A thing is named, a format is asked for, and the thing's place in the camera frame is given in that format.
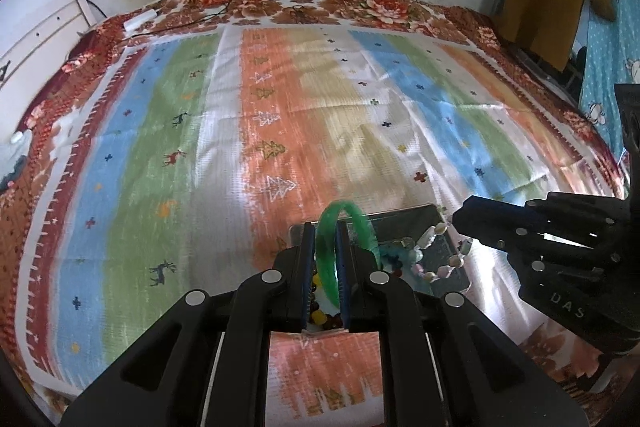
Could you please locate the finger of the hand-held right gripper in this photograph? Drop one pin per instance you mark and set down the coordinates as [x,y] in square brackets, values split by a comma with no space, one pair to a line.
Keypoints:
[480,212]
[525,252]

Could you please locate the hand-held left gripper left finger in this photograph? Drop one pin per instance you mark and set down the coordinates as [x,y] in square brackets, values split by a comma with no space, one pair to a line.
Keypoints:
[309,287]

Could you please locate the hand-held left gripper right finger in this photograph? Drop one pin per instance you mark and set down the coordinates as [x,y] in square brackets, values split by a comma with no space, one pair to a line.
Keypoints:
[343,287]

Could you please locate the green jade bangle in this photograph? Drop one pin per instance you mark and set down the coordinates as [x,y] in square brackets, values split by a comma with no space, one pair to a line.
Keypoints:
[357,217]

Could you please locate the dark glossy rectangular tray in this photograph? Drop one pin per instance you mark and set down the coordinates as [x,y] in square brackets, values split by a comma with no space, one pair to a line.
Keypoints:
[400,222]

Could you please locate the striped patterned blanket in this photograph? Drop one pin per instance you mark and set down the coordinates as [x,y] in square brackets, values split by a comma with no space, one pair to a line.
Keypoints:
[300,132]

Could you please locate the blue dotted cloth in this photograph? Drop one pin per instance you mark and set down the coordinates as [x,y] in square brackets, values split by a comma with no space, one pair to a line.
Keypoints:
[610,57]

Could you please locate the brown floral bedsheet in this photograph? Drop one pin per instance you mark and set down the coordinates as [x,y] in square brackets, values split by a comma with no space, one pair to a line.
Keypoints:
[375,4]

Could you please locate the white patterned cloth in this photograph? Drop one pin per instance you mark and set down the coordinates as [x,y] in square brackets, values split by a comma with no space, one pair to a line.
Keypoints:
[10,167]

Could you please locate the white cabinet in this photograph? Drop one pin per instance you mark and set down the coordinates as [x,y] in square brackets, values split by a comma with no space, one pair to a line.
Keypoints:
[40,32]

